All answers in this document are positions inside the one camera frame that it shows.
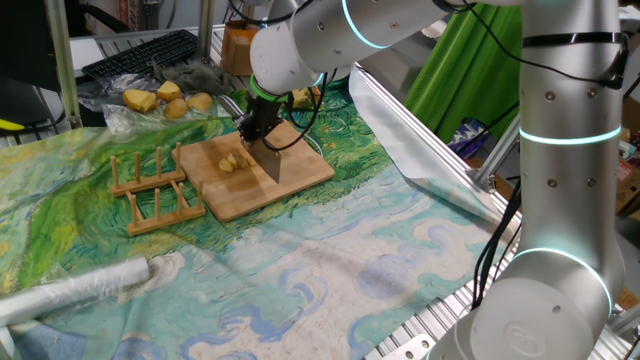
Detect white wire loop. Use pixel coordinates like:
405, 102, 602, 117
299, 132, 325, 157

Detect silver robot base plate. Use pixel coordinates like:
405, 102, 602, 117
369, 333, 436, 360

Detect clear plastic bag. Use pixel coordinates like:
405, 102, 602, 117
77, 73, 236, 136

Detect black cable bundle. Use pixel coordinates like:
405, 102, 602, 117
472, 177, 524, 311

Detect whole potato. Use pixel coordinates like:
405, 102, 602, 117
187, 92, 213, 113
163, 97, 190, 120

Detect black monitor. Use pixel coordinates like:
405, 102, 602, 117
0, 0, 62, 126

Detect green fabric sheet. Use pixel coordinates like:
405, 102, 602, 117
403, 4, 524, 144

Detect aluminium frame post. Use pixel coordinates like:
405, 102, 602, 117
197, 0, 216, 59
472, 117, 521, 194

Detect white paper sheet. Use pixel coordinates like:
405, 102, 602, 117
69, 38, 106, 71

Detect brown container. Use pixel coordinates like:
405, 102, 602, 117
219, 19, 261, 77

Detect yellow peeled potato chunk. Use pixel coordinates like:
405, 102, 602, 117
156, 80, 184, 103
122, 88, 159, 114

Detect black computer keyboard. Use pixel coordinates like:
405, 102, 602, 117
81, 28, 200, 81

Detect rolled clear plastic film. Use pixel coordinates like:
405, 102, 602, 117
0, 256, 152, 329

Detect painted landscape tablecloth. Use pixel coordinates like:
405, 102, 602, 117
0, 64, 521, 360

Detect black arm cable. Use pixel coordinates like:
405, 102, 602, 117
259, 0, 630, 154

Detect wooden peg rack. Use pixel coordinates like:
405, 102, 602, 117
109, 142, 207, 237

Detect steel kitchen knife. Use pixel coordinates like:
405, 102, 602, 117
217, 94, 283, 185

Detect grey crumpled rag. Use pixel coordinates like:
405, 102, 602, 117
152, 59, 236, 97

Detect cardboard box with label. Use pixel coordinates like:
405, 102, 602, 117
614, 154, 640, 216

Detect bag of chopped potato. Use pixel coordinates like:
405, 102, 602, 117
289, 87, 324, 111

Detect wooden cutting board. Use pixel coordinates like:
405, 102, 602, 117
172, 119, 336, 223

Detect blue patterned bag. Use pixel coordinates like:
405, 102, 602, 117
447, 118, 494, 160

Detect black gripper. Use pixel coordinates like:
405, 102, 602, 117
237, 97, 286, 146

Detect green flange ring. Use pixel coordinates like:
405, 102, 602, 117
248, 74, 290, 104

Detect aluminium frame beam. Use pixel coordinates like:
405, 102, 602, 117
44, 0, 84, 130

